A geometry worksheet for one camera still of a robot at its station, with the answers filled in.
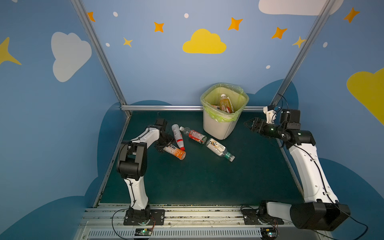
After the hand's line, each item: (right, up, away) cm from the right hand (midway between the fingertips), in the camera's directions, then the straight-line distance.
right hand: (251, 123), depth 74 cm
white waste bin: (-11, -4, +27) cm, 29 cm away
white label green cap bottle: (-14, -16, +22) cm, 30 cm away
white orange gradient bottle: (-10, +12, +14) cm, 21 cm away
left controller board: (-54, -53, -3) cm, 75 cm away
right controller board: (+7, -53, -2) cm, 54 cm away
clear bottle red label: (-29, -7, +28) cm, 41 cm away
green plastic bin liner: (-17, +19, +22) cm, 35 cm away
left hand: (-43, -13, +24) cm, 51 cm away
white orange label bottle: (-41, -17, +20) cm, 49 cm away
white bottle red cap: (-40, -8, +30) cm, 51 cm away
